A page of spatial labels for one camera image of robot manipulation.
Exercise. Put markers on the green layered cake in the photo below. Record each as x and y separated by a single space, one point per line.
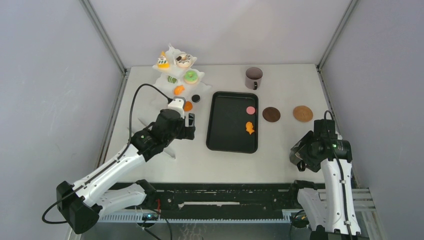
171 79

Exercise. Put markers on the dark purple mug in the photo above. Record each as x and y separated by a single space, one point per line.
253 78

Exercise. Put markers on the green frosted donut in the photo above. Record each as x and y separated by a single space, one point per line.
191 77

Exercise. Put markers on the grey mug white inside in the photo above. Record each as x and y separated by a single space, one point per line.
297 160

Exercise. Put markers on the pink macaron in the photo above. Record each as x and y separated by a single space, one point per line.
250 110

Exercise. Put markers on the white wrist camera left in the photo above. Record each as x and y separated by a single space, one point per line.
177 104

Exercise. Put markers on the white chocolate drizzle donut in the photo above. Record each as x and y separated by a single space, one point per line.
184 60

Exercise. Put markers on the orange round pastry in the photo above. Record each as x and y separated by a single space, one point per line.
188 106

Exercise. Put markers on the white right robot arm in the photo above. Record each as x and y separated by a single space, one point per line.
336 219

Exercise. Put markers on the brown round coaster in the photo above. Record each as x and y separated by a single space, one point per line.
271 114

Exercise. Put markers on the yellow cake slice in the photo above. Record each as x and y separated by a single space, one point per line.
162 61

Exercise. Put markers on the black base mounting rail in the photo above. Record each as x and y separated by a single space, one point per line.
228 202

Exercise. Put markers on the black sandwich cookie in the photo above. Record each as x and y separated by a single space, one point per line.
196 98

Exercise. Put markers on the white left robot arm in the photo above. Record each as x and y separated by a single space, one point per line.
85 201

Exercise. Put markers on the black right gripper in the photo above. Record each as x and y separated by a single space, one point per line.
312 163

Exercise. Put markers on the white three-tier dessert stand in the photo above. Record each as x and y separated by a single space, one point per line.
199 88

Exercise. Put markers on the orange fish pastry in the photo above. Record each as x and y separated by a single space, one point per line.
249 127
179 90

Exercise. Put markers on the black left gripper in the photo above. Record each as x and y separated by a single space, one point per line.
186 131

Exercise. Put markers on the black serving tray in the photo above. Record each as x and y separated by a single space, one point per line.
226 131

